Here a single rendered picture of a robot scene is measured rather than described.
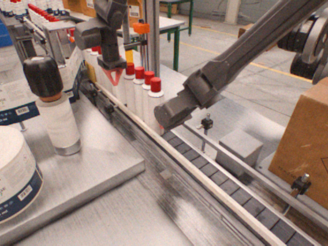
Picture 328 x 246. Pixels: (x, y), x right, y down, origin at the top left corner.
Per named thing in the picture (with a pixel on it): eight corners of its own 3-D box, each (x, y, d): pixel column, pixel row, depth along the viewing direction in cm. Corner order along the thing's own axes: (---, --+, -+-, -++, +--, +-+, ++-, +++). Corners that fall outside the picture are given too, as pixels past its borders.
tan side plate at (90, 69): (88, 78, 109) (84, 60, 104) (89, 77, 110) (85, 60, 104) (96, 85, 103) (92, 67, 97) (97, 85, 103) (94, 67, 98)
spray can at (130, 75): (125, 112, 87) (119, 63, 75) (135, 108, 90) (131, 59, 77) (132, 118, 84) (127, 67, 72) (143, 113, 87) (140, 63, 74)
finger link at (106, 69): (110, 90, 75) (105, 64, 69) (101, 83, 80) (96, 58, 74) (127, 85, 78) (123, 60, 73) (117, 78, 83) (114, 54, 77)
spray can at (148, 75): (142, 122, 82) (138, 71, 69) (155, 119, 84) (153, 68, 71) (147, 130, 78) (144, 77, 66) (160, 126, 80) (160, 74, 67)
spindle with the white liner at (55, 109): (51, 144, 72) (14, 56, 54) (77, 134, 76) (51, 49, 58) (59, 160, 67) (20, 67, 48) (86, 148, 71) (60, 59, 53)
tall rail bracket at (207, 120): (187, 156, 75) (191, 117, 65) (202, 148, 78) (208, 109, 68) (193, 161, 73) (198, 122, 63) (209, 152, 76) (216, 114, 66)
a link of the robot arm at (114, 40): (119, 21, 65) (108, 18, 68) (99, 26, 61) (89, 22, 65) (121, 44, 69) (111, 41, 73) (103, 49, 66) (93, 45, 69)
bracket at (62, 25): (41, 25, 98) (41, 23, 97) (66, 22, 103) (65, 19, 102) (49, 31, 89) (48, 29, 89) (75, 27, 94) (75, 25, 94)
